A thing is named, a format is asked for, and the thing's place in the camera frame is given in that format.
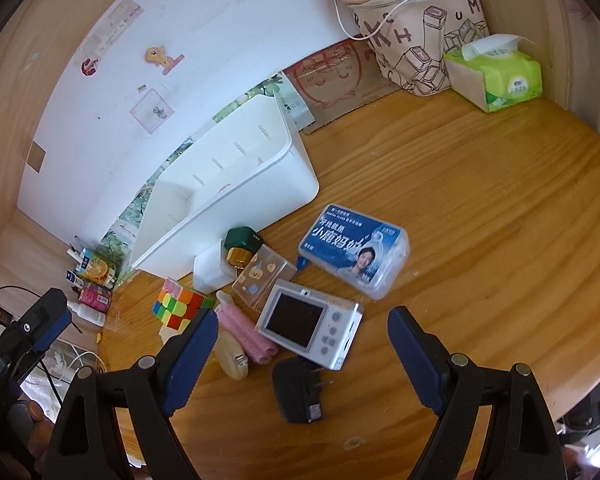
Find pink hair roller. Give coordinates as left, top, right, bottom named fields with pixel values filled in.
left=245, top=327, right=277, bottom=359
left=215, top=303, right=266, bottom=366

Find person's left hand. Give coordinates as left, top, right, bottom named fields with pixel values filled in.
left=16, top=396, right=61, bottom=467

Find green tissue pack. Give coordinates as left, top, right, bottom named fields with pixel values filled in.
left=442, top=33, right=543, bottom=113

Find small white bottle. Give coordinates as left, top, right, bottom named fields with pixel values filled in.
left=67, top=301, right=108, bottom=326

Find pink square wall paper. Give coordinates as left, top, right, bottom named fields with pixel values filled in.
left=130, top=87, right=173, bottom=135

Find black cable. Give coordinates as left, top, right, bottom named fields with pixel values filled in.
left=0, top=286, right=26, bottom=323

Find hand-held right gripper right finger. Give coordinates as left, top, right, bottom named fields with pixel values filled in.
left=386, top=306, right=568, bottom=480

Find white plastic storage box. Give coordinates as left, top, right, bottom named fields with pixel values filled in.
left=130, top=91, right=320, bottom=282

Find green cube bottle gold cap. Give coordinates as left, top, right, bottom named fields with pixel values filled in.
left=223, top=227, right=265, bottom=270

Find clear box with cartoon stickers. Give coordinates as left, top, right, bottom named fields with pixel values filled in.
left=231, top=245, right=297, bottom=308

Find small white plastic box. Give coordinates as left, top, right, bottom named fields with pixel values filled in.
left=194, top=244, right=237, bottom=295

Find brown tape patch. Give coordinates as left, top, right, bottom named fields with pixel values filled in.
left=27, top=141, right=46, bottom=173

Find cardboard with red print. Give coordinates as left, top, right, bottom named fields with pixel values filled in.
left=284, top=40, right=406, bottom=135

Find pink printed carton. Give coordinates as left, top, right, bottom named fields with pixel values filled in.
left=77, top=282, right=113, bottom=313

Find thin white cable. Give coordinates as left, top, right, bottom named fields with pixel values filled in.
left=55, top=340, right=103, bottom=376

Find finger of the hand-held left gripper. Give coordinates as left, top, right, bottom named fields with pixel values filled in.
left=4, top=287, right=74, bottom=363

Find blue label clear floss box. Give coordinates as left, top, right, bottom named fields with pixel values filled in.
left=298, top=203, right=411, bottom=302

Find silver compact digital camera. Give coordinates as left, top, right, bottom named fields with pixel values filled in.
left=254, top=280, right=365, bottom=372

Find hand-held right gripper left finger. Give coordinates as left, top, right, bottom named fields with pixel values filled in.
left=42, top=308, right=220, bottom=480

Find handwritten paper strip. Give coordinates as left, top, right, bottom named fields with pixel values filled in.
left=77, top=0, right=146, bottom=56

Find black power adapter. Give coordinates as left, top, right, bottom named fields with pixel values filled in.
left=271, top=357, right=331, bottom=425

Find colourful puzzle cube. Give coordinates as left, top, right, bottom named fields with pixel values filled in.
left=152, top=277, right=216, bottom=333

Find beige plastic bottle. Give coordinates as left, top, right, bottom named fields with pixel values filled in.
left=214, top=290, right=251, bottom=380

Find beige printed canvas bag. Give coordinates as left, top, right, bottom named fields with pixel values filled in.
left=347, top=0, right=491, bottom=97

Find yellow cartoon wall sticker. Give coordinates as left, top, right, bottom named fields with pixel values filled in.
left=146, top=45, right=185, bottom=76

